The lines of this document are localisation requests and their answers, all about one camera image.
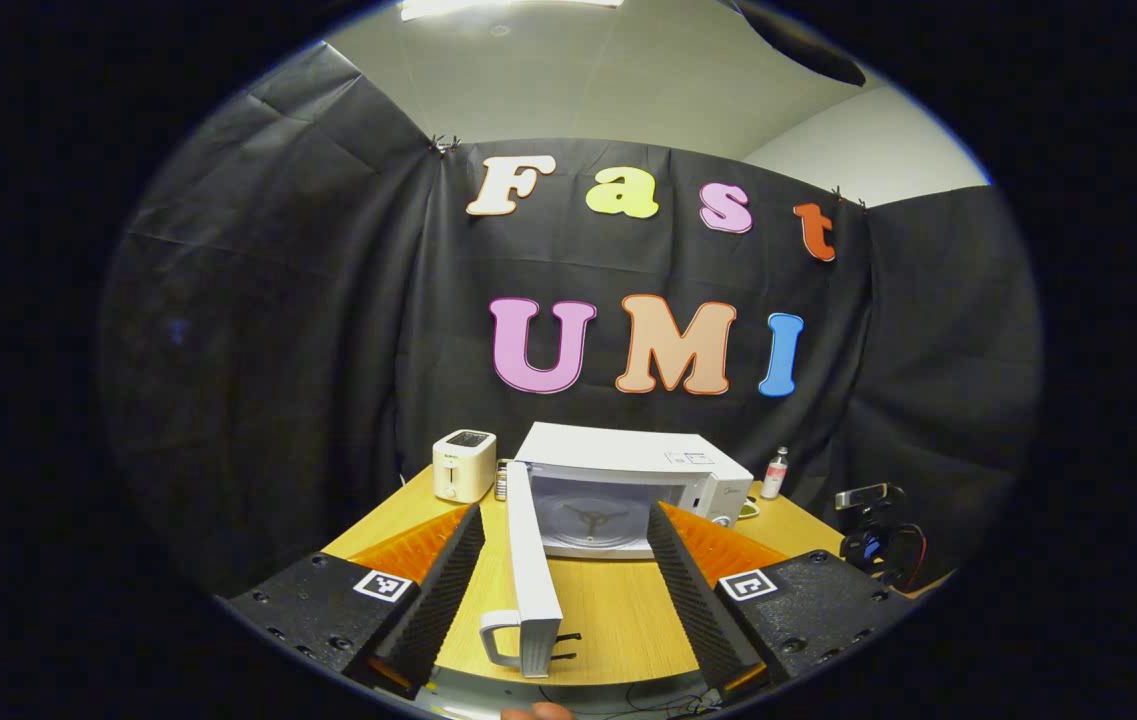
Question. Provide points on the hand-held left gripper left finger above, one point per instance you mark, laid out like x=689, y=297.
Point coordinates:
x=443, y=600

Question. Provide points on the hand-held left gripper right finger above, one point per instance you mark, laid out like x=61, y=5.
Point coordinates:
x=690, y=600

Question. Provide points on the white microwave oven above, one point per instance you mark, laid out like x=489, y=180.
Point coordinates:
x=628, y=460

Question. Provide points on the small round dish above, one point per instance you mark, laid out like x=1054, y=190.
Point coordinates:
x=749, y=508

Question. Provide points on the cream toaster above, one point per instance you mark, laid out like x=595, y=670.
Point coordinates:
x=464, y=465

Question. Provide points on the small clear bottle pink label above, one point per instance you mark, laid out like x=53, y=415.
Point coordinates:
x=775, y=475

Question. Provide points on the black backdrop cloth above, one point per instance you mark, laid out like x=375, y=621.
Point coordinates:
x=258, y=350

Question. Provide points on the dark rounded object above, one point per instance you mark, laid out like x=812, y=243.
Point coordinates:
x=808, y=45

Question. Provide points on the ceiling light panel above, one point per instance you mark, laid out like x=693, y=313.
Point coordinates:
x=498, y=6

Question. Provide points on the black camera on stand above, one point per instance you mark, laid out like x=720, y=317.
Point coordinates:
x=873, y=530

